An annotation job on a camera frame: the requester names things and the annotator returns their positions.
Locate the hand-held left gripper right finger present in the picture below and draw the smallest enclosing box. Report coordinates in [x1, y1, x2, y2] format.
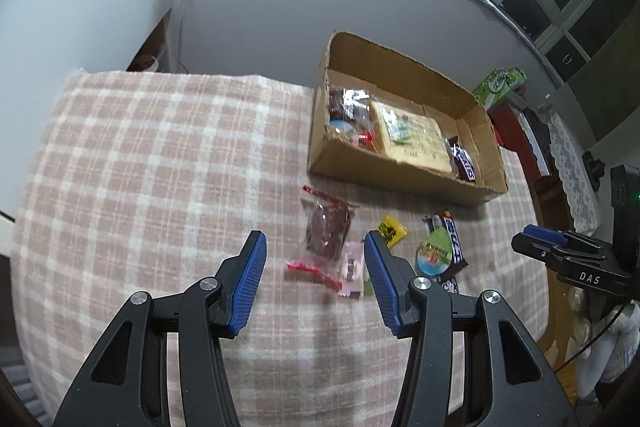
[363, 231, 581, 427]

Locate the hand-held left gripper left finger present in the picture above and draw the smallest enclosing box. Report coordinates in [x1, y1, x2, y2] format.
[52, 231, 268, 427]

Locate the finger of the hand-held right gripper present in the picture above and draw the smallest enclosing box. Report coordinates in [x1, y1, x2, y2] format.
[522, 224, 608, 251]
[511, 233, 609, 271]

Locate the pink candy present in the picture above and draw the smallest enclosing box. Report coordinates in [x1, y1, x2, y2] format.
[337, 241, 366, 299]

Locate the yellow candy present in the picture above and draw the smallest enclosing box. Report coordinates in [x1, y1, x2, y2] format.
[376, 216, 408, 250]

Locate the green jelly cup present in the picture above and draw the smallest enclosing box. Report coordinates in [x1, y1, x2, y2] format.
[416, 227, 453, 278]

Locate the red date packet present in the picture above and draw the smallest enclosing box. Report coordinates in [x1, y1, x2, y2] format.
[285, 185, 360, 290]

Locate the blue label chocolate bar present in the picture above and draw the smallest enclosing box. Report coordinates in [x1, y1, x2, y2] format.
[422, 209, 470, 278]

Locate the brown chocolate bar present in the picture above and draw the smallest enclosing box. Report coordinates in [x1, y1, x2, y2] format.
[446, 136, 478, 182]

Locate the cracker packet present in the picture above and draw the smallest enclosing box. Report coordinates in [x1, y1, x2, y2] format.
[369, 101, 453, 175]

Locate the green candy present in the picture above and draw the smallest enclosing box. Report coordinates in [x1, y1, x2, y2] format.
[387, 114, 413, 144]

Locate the blue jelly cup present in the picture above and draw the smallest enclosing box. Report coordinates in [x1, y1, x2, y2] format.
[327, 119, 360, 145]

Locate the clear snack bag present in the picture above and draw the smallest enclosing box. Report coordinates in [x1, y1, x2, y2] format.
[327, 87, 378, 152]

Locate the white lace cloth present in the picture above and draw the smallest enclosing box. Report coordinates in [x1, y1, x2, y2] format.
[542, 104, 601, 238]

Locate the dark figurine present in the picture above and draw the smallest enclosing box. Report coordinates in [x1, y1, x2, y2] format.
[582, 150, 607, 192]

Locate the red cardboard box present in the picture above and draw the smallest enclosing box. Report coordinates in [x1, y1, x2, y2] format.
[487, 103, 551, 178]

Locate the dark curtain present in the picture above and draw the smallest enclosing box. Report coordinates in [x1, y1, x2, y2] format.
[565, 2, 640, 148]

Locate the green paper bag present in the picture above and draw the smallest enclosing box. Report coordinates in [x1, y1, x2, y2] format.
[472, 67, 528, 108]

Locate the pink plaid tablecloth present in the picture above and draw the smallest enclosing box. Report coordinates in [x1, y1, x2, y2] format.
[10, 69, 553, 418]

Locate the black cable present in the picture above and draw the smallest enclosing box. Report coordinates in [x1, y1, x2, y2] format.
[550, 302, 626, 368]

